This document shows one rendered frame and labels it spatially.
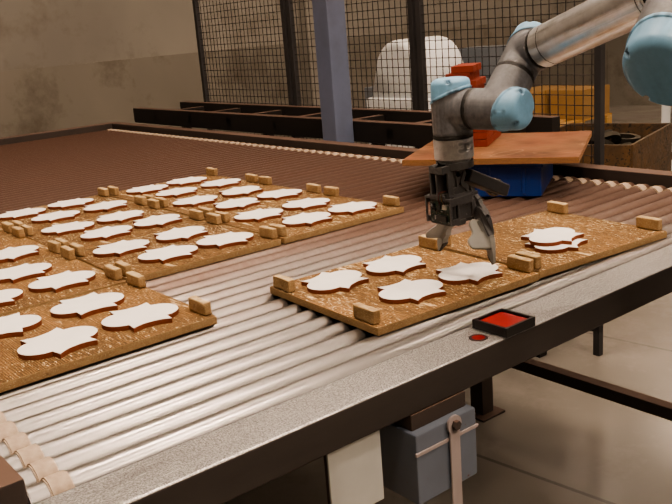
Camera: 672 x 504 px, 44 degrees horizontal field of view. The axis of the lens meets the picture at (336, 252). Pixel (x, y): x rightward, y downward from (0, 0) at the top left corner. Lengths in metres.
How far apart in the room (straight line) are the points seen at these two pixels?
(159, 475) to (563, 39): 0.94
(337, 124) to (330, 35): 0.37
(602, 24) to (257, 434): 0.83
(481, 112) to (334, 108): 2.15
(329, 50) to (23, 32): 3.37
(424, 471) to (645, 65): 0.67
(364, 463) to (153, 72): 5.98
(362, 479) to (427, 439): 0.12
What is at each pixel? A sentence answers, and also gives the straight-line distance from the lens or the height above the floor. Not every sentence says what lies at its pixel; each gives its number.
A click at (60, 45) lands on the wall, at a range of 6.68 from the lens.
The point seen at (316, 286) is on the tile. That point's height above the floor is 0.95.
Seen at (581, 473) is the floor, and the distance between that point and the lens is 2.87.
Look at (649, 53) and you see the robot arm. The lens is 1.21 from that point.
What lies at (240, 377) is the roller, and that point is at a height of 0.92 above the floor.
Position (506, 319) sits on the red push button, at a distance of 1.47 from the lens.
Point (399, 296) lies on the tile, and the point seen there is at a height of 0.95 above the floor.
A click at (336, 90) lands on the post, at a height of 1.17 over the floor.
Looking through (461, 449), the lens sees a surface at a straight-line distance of 1.39.
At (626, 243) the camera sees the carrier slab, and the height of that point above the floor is 0.94.
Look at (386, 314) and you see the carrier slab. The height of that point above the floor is 0.94.
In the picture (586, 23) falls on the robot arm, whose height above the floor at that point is 1.41.
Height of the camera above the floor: 1.44
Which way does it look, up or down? 15 degrees down
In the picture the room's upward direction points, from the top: 5 degrees counter-clockwise
